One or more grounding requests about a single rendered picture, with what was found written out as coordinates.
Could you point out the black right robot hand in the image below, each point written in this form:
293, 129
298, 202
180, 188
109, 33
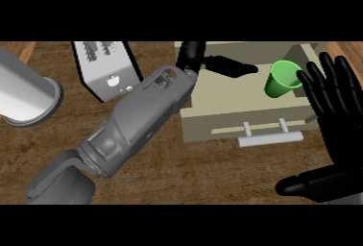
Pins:
338, 128

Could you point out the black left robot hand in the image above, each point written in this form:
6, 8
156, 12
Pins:
221, 65

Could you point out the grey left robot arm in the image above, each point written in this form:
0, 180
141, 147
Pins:
137, 115

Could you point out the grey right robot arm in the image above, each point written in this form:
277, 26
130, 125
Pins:
344, 201

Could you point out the beige open drawer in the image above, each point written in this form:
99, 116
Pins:
245, 99

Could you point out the green plastic cup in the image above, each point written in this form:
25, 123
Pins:
280, 79

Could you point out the grey flat appliance panel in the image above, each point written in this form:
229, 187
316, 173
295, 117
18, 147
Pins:
108, 68

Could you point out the large grey cylinder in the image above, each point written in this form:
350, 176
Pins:
23, 93

